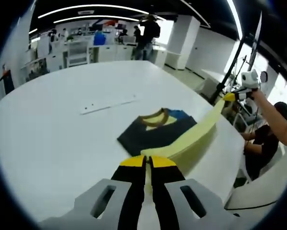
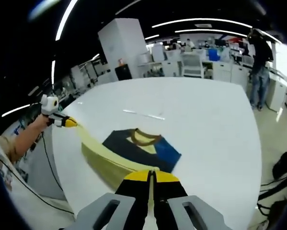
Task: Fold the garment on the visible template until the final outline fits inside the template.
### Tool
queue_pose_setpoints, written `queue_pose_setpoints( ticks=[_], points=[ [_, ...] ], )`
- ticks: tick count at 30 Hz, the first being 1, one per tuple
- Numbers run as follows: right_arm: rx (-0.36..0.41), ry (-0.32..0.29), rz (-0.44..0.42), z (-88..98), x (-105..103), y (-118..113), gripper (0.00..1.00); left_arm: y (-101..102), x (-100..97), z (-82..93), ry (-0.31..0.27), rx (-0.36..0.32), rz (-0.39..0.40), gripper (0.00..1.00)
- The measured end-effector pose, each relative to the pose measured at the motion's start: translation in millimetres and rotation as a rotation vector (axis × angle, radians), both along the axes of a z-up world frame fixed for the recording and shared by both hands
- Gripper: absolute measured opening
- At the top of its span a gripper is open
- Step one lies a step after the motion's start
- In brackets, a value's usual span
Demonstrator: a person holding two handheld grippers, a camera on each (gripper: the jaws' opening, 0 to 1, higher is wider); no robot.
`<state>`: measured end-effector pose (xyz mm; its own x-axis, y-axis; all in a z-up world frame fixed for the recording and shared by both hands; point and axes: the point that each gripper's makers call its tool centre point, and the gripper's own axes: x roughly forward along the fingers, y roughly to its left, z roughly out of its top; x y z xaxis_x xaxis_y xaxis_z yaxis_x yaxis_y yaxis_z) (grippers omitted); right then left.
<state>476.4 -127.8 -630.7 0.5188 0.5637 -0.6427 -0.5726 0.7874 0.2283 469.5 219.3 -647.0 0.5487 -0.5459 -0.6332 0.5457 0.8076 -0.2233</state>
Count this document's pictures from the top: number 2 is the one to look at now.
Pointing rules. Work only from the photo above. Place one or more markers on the small black cabinet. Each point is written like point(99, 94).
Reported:
point(123, 72)

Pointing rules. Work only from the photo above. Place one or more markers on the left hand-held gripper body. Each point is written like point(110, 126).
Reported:
point(49, 104)

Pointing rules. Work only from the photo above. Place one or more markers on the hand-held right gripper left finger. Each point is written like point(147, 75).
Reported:
point(105, 213)

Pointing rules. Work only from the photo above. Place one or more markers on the white square pillar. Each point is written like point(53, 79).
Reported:
point(124, 45)

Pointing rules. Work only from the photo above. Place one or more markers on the long white counter desk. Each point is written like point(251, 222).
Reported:
point(279, 91)

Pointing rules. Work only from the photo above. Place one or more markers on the black padded object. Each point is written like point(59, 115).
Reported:
point(282, 165)

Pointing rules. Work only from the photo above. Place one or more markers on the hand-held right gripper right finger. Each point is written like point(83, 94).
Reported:
point(196, 213)

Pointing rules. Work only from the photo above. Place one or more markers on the yellow blue grey garment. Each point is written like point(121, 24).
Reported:
point(138, 153)

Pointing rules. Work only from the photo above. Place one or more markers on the blue plastic crate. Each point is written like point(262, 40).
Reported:
point(213, 54)

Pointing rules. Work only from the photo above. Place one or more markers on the curved ceiling light strip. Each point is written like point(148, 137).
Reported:
point(53, 72)
point(210, 31)
point(65, 19)
point(200, 20)

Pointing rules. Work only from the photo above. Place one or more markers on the small orange object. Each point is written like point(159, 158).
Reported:
point(121, 61)

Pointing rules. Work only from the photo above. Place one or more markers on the row of white cabinets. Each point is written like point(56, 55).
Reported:
point(172, 64)

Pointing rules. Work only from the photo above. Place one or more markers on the person's white shirt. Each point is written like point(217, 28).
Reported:
point(21, 191)

